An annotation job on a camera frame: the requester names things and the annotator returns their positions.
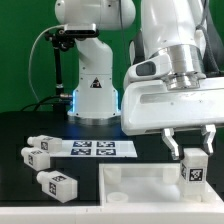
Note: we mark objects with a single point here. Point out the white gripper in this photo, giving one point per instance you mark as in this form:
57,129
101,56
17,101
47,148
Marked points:
149,107

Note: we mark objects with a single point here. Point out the white square tabletop tray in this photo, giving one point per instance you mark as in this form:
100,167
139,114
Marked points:
147,184

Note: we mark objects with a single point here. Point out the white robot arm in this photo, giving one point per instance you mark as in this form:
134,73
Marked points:
173,83

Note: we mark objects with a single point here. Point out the white L-shaped fence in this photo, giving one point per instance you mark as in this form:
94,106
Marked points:
155,213

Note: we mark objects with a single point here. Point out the white marker sheet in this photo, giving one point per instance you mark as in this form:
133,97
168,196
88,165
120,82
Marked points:
96,148

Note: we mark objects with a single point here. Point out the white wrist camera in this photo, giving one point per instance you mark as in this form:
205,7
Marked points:
155,68

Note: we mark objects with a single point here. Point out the black camera stand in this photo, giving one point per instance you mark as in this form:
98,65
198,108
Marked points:
62,41

